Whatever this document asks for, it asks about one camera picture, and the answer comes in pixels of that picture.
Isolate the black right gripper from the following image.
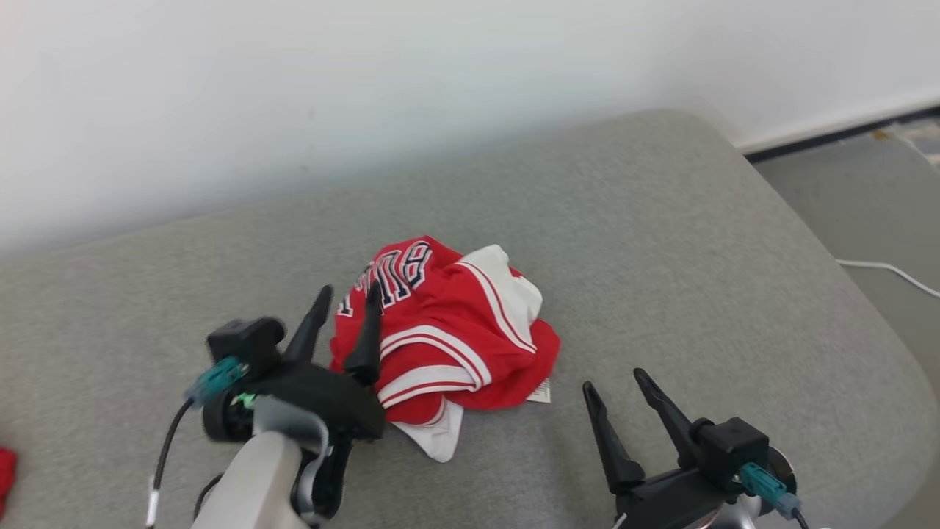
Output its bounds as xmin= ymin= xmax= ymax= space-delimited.
xmin=582 ymin=367 xmax=744 ymax=529

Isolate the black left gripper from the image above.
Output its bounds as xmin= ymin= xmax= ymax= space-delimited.
xmin=241 ymin=279 xmax=387 ymax=519

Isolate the red white basketball jersey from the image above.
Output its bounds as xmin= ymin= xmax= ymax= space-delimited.
xmin=328 ymin=235 xmax=562 ymax=464

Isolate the red garment with white band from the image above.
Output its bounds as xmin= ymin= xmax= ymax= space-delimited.
xmin=0 ymin=446 xmax=19 ymax=519

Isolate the dark baseboard strip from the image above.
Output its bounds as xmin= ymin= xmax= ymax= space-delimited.
xmin=745 ymin=106 xmax=940 ymax=163

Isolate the teal left camera connector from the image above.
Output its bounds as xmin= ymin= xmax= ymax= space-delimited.
xmin=185 ymin=356 xmax=249 ymax=406

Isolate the teal camera connector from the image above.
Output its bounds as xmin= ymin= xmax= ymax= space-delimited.
xmin=185 ymin=356 xmax=249 ymax=406
xmin=740 ymin=462 xmax=803 ymax=519

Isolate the teal right camera connector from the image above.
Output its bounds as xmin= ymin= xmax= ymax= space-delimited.
xmin=740 ymin=462 xmax=803 ymax=519

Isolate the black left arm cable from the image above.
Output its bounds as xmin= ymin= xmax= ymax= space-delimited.
xmin=145 ymin=399 xmax=196 ymax=528

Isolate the white floor cable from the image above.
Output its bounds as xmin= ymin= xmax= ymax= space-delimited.
xmin=835 ymin=258 xmax=940 ymax=299

